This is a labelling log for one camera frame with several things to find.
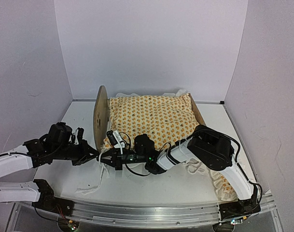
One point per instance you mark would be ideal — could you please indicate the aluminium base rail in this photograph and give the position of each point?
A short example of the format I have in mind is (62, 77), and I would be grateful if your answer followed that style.
(220, 216)

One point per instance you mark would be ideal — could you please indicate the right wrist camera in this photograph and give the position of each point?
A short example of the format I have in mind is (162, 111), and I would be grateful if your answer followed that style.
(115, 139)

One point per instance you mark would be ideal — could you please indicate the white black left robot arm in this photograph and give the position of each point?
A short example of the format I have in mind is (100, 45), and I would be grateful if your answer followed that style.
(60, 143)

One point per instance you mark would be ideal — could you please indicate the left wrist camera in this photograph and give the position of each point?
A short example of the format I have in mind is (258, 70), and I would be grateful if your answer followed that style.
(77, 136)

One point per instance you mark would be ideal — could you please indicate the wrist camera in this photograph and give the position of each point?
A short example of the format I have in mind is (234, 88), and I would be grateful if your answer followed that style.
(77, 136)
(115, 139)

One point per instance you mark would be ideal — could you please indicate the duck print ruffled cushion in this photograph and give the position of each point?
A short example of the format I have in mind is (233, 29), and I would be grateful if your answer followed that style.
(165, 119)

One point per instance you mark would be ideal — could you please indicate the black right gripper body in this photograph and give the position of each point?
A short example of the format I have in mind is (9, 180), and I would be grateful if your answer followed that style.
(138, 159)

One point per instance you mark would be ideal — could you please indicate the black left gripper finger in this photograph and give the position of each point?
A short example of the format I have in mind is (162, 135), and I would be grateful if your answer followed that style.
(89, 151)
(85, 159)

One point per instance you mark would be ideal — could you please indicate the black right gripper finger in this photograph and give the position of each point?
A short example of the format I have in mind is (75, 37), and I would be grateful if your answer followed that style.
(115, 163)
(110, 154)

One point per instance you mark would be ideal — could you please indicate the wooden pet bed frame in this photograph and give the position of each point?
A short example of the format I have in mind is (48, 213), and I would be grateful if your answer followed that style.
(101, 116)

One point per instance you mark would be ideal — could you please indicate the small duck print pillow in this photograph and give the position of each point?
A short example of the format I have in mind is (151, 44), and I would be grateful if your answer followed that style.
(223, 189)

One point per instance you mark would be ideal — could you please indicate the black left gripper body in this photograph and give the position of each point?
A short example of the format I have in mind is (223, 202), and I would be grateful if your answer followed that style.
(73, 154)

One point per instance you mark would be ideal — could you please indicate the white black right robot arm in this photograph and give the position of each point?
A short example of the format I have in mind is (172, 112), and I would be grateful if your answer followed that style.
(217, 151)

